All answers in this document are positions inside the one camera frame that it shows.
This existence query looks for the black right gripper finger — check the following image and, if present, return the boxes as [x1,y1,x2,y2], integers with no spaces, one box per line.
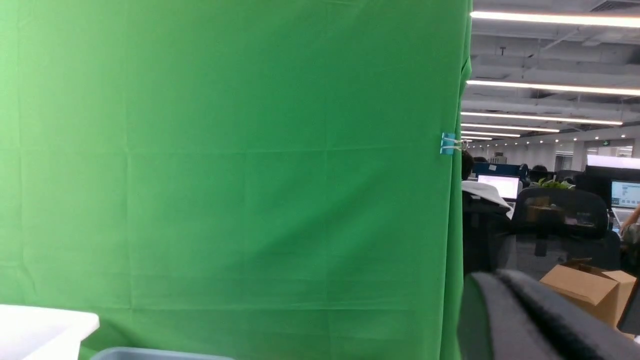
[457,269,640,360]

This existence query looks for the cardboard box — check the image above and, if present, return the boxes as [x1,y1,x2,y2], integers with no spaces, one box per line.
[539,259,637,328]

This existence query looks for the black office chair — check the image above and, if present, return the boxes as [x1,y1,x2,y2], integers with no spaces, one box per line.
[503,187,621,280]

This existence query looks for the laptop screen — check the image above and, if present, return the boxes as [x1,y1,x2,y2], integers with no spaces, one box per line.
[477,174,522,202]

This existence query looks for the computer monitor right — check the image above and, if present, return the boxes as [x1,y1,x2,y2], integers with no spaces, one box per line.
[610,180,640,209]

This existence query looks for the blue binder clip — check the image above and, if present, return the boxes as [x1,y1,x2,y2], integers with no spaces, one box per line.
[439,132,468,155]

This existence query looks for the green backdrop cloth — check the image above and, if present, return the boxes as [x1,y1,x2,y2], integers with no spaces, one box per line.
[1,0,473,360]

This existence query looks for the teal plastic bin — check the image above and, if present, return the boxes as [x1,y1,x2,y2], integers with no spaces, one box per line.
[90,347,233,360]

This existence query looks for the large white plastic tub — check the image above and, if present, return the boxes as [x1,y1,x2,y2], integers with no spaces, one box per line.
[0,304,100,360]

